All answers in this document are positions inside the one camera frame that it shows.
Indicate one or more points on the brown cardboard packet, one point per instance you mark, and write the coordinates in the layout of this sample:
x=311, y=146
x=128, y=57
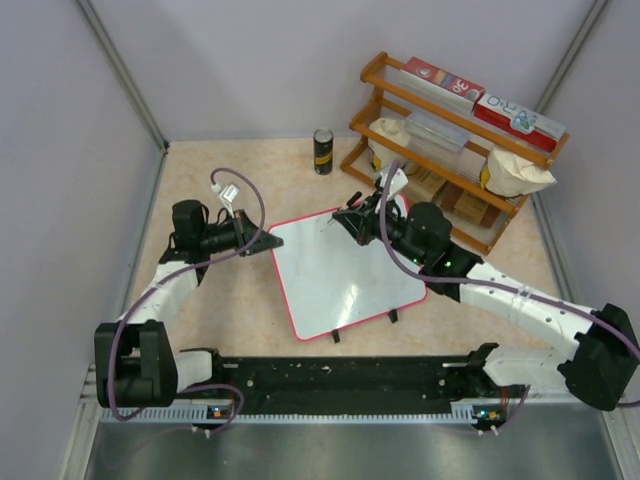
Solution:
x=424, y=185

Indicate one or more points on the black drink can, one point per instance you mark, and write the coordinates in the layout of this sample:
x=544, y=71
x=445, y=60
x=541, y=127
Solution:
x=323, y=139

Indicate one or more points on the red box with 3D print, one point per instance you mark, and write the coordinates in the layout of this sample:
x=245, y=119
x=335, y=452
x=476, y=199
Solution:
x=440, y=85

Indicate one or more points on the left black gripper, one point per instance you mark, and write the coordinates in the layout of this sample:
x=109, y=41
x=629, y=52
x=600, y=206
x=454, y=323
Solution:
x=245, y=232

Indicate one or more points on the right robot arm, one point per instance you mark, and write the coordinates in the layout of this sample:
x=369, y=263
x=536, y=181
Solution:
x=592, y=353

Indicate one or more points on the grey cable duct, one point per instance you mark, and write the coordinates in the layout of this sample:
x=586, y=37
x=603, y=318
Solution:
x=217, y=413

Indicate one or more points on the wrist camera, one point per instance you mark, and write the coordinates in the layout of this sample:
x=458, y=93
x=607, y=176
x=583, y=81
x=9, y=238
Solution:
x=226, y=195
x=396, y=182

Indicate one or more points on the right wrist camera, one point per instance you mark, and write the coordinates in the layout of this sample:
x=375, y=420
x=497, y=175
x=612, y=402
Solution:
x=396, y=182

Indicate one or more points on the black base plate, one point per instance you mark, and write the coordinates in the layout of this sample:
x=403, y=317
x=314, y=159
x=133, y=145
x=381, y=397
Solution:
x=356, y=385

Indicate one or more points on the dark brown box on rack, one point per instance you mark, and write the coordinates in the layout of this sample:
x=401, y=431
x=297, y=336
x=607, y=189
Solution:
x=469, y=207

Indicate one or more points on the pink framed whiteboard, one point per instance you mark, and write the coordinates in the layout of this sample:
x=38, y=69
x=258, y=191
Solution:
x=329, y=282

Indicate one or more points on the cream cloth bag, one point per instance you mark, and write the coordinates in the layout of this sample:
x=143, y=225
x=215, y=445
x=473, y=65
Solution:
x=509, y=175

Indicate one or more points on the red white foil box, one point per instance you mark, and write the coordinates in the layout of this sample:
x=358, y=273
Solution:
x=520, y=122

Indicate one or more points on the clear plastic box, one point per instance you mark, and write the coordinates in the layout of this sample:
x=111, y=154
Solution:
x=441, y=132

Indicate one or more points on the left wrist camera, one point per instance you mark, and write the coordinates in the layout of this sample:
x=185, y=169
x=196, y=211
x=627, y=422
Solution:
x=226, y=195

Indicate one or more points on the wooden two tier rack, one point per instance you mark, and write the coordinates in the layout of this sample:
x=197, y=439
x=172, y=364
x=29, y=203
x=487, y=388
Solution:
x=380, y=124

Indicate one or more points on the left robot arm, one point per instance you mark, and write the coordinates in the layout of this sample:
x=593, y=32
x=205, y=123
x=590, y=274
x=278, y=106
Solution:
x=135, y=364

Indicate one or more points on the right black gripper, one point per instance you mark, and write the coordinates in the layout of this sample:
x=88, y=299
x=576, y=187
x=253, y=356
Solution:
x=362, y=227

